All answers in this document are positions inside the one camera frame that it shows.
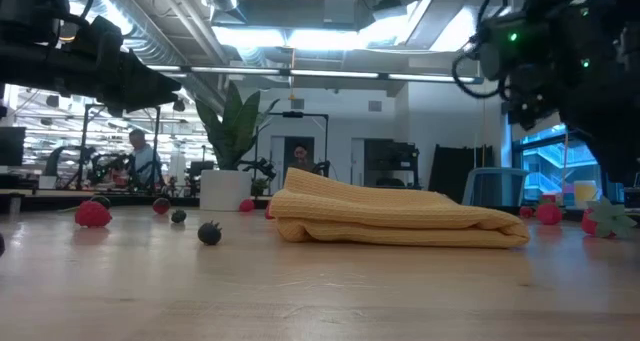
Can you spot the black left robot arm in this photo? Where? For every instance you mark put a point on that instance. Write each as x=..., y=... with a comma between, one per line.
x=30, y=66

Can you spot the window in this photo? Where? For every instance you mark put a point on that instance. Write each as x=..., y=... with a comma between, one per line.
x=550, y=156

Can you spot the small red berry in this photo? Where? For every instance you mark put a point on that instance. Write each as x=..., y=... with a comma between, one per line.
x=246, y=205

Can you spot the dark blackberry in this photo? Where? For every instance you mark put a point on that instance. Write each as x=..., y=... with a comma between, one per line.
x=101, y=200

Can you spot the small green plant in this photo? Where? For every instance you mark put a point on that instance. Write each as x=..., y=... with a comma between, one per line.
x=259, y=186

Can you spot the long ceiling light strip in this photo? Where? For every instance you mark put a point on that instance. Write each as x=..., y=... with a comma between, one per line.
x=330, y=74

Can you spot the black aluminium table frame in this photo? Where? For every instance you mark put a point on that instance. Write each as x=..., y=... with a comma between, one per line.
x=60, y=203

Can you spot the yellow cup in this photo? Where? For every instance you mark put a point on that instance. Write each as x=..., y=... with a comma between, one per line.
x=585, y=193

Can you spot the strawberry with big green leaf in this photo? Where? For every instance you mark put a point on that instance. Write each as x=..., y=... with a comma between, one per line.
x=610, y=218

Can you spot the snake plant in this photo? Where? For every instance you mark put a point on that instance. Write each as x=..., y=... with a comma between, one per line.
x=225, y=191

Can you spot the black background robot arm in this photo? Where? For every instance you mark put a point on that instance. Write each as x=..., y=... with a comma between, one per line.
x=262, y=168
x=107, y=163

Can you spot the black rig stand frame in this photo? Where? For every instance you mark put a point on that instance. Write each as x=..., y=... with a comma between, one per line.
x=84, y=146
x=292, y=114

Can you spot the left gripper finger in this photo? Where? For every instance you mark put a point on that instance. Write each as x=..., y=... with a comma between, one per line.
x=152, y=88

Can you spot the black equipment cart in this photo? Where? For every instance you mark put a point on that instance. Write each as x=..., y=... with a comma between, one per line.
x=390, y=156

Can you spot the yellow cloth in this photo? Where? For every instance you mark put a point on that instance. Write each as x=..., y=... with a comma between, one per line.
x=390, y=216

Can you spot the dark red cherry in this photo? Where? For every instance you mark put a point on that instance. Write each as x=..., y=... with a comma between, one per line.
x=526, y=212
x=161, y=206

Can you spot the small dark blueberry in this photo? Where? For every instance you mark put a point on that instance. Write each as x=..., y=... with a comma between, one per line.
x=178, y=216

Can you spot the black standing panel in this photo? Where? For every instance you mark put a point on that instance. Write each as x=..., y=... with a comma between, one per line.
x=450, y=173

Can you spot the black divided tupperware container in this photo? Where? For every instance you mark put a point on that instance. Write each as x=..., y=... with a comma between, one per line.
x=634, y=197

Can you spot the black computer monitor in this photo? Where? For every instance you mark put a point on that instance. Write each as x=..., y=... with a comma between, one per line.
x=11, y=146

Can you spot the red strawberry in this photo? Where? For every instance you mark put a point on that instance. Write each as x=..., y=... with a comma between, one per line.
x=268, y=212
x=549, y=214

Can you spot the person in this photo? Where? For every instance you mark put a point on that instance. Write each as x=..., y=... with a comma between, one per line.
x=144, y=161
x=301, y=155

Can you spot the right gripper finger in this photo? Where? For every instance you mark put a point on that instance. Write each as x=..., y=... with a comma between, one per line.
x=520, y=103
x=547, y=101

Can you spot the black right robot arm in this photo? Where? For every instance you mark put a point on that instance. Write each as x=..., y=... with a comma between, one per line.
x=610, y=106

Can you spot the office chair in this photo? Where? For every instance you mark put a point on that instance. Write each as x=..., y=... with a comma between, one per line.
x=495, y=186

